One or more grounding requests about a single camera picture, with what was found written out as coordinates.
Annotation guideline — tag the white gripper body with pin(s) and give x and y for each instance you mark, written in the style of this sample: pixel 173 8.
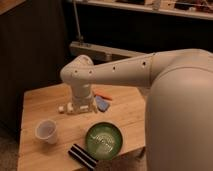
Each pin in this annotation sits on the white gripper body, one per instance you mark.
pixel 80 105

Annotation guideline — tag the white plastic cup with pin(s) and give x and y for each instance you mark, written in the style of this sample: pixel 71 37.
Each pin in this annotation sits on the white plastic cup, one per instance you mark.
pixel 46 130

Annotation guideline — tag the metal vertical pole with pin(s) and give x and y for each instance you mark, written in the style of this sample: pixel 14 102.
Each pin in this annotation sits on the metal vertical pole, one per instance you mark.
pixel 79 35

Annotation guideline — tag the wooden shelf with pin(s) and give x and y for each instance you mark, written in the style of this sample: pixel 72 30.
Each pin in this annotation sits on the wooden shelf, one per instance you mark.
pixel 153 6

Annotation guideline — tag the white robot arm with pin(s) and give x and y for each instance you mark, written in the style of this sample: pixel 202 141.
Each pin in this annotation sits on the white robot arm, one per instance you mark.
pixel 179 106

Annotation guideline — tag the green ceramic bowl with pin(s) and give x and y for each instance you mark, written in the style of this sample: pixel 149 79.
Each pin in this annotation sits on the green ceramic bowl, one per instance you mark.
pixel 103 141

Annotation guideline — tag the grey metal rail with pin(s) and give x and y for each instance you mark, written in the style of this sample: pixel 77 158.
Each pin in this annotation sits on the grey metal rail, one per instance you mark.
pixel 101 53

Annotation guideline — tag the orange carrot toy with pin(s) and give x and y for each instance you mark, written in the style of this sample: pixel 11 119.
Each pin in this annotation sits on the orange carrot toy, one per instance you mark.
pixel 104 96

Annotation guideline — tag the white plastic bottle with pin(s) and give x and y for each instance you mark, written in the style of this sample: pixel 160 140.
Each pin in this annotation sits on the white plastic bottle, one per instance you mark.
pixel 62 108

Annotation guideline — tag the black white striped object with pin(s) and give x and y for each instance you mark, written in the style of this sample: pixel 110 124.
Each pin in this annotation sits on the black white striped object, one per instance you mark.
pixel 83 157

